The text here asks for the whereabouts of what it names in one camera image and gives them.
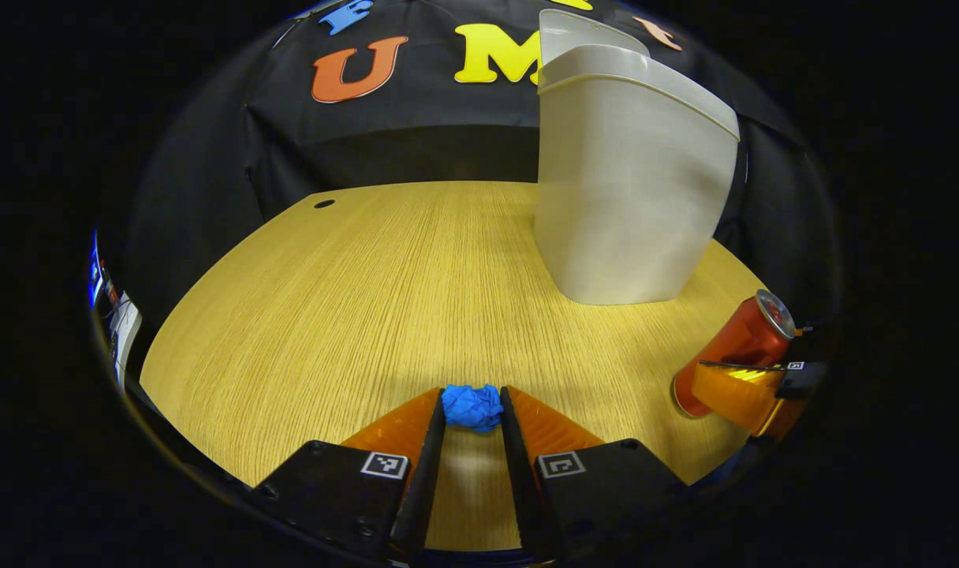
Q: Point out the white side desk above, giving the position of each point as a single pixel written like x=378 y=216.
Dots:
x=126 y=327

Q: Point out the white desktop garbage bin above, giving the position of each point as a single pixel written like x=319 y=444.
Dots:
x=629 y=197

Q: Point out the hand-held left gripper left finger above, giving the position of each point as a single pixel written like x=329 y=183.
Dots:
x=428 y=473

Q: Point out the blue paper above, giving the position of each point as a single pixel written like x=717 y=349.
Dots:
x=472 y=406

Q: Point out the black backdrop cloth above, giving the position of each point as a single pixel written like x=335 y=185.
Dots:
x=416 y=134

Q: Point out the red pop can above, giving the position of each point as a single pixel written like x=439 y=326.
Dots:
x=740 y=335

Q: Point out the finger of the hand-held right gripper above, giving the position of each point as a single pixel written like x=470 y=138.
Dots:
x=732 y=394

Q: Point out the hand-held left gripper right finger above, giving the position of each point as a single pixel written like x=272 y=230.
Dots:
x=519 y=473

